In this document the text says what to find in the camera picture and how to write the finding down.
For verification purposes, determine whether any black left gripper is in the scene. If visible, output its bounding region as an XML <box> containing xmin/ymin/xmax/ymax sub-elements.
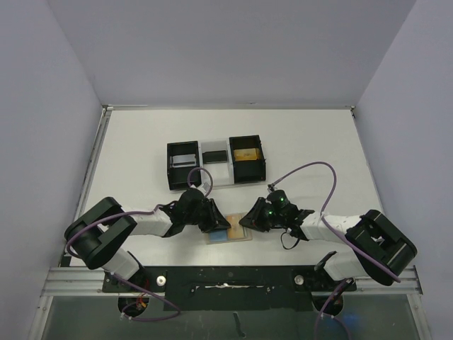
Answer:
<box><xmin>184</xmin><ymin>198</ymin><xmax>230</xmax><ymax>232</ymax></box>

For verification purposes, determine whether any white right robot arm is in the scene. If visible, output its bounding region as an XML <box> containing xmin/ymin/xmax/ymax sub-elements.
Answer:
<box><xmin>239</xmin><ymin>190</ymin><xmax>418</xmax><ymax>290</ymax></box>

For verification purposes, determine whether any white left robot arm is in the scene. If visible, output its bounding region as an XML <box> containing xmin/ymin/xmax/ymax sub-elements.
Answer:
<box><xmin>64</xmin><ymin>187</ymin><xmax>231</xmax><ymax>291</ymax></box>

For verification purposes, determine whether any gold card in wallet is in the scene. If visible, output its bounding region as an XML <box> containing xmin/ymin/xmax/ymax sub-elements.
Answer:
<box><xmin>226</xmin><ymin>213</ymin><xmax>247</xmax><ymax>240</ymax></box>

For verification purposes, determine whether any black card in tray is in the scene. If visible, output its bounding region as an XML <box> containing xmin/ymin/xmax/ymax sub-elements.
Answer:
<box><xmin>202</xmin><ymin>150</ymin><xmax>228</xmax><ymax>164</ymax></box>

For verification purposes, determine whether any silver card in tray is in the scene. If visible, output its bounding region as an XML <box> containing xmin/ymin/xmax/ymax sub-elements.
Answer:
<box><xmin>171</xmin><ymin>154</ymin><xmax>197</xmax><ymax>168</ymax></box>

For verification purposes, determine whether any black right tray compartment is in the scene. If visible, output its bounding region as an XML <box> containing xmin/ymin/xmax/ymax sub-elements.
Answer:
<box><xmin>229</xmin><ymin>135</ymin><xmax>266</xmax><ymax>184</ymax></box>

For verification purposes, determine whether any white middle tray compartment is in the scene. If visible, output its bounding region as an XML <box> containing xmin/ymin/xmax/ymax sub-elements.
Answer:
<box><xmin>198</xmin><ymin>139</ymin><xmax>234</xmax><ymax>188</ymax></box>

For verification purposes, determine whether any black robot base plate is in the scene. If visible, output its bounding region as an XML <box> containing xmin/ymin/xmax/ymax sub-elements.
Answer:
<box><xmin>102</xmin><ymin>264</ymin><xmax>357</xmax><ymax>312</ymax></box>

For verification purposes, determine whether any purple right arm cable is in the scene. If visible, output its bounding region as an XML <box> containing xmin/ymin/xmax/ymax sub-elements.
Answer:
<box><xmin>268</xmin><ymin>161</ymin><xmax>403</xmax><ymax>340</ymax></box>

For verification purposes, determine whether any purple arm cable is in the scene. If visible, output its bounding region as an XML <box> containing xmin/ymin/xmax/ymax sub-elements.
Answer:
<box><xmin>268</xmin><ymin>161</ymin><xmax>403</xmax><ymax>340</ymax></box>
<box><xmin>65</xmin><ymin>167</ymin><xmax>213</xmax><ymax>322</ymax></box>

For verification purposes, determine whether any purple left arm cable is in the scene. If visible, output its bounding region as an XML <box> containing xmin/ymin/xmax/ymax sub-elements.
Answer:
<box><xmin>65</xmin><ymin>167</ymin><xmax>213</xmax><ymax>322</ymax></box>

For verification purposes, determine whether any aluminium table edge rail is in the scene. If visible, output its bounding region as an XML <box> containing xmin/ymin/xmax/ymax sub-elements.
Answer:
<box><xmin>63</xmin><ymin>104</ymin><xmax>114</xmax><ymax>256</ymax></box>

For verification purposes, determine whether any front aluminium rail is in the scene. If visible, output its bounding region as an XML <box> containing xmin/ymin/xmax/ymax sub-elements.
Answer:
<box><xmin>40</xmin><ymin>264</ymin><xmax>424</xmax><ymax>297</ymax></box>

